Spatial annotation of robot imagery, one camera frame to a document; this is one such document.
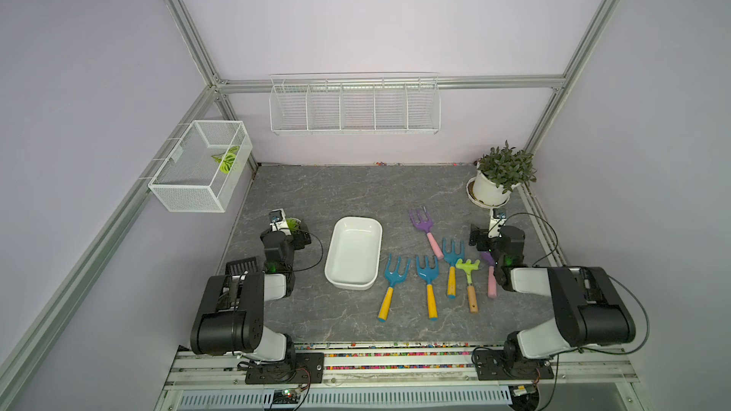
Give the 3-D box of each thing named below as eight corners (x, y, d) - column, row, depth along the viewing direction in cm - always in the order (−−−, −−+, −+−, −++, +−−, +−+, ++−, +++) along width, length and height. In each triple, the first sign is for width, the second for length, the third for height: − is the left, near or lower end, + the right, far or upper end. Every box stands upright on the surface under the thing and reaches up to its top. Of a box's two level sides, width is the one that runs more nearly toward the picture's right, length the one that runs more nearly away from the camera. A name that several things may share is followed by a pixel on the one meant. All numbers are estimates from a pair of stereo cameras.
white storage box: (326, 292, 89) (322, 284, 84) (333, 227, 104) (331, 217, 99) (382, 292, 89) (382, 284, 84) (381, 227, 104) (381, 217, 99)
